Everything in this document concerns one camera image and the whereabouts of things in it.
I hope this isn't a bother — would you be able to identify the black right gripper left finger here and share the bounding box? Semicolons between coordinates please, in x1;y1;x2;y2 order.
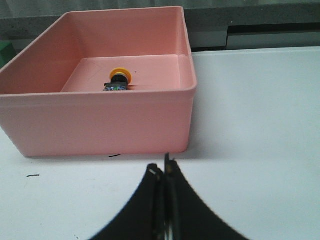
92;163;166;240

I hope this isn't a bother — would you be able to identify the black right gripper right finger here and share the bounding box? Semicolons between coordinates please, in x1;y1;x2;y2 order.
164;153;247;240

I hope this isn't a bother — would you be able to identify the yellow push button switch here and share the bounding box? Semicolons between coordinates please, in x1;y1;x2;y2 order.
103;67;132;92

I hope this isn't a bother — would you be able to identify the pink plastic bin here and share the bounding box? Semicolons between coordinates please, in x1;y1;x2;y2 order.
0;6;197;157

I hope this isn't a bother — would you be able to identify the green cube at far left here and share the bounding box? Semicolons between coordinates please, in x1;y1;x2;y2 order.
0;40;17;68

